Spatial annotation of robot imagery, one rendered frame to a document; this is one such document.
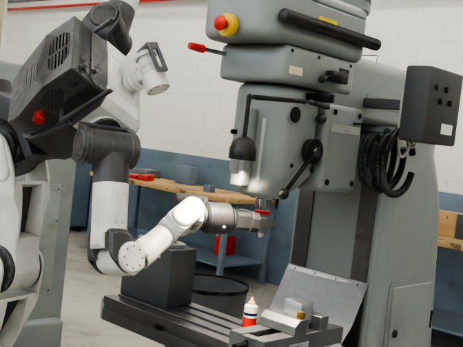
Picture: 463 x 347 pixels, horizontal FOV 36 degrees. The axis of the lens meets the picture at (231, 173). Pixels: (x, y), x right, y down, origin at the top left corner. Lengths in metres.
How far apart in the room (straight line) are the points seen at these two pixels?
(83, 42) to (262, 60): 0.47
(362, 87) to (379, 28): 4.72
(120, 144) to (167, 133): 6.81
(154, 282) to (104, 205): 0.63
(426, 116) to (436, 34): 4.62
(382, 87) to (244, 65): 0.52
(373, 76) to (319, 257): 0.62
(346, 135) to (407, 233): 0.43
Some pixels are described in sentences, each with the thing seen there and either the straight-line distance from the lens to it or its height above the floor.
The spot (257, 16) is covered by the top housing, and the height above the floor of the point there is 1.78.
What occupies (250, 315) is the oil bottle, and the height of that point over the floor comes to 0.96.
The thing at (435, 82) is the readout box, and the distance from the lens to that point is 2.07.
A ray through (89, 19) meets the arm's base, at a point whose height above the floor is 1.75.
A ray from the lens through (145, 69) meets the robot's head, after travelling 1.94.
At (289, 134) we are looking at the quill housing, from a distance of 1.97.
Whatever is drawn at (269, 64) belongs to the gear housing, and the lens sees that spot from 1.94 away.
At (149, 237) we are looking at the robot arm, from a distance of 1.87.
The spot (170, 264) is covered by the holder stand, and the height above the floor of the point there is 1.05.
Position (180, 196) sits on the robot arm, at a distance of 1.99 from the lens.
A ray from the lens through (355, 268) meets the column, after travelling 2.34.
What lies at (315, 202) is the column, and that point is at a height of 1.28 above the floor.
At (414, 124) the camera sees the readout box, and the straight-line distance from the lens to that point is 2.05.
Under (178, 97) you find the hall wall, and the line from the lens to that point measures 8.54.
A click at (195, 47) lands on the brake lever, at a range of 1.96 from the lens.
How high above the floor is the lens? 1.47
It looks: 3 degrees down
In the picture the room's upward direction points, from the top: 7 degrees clockwise
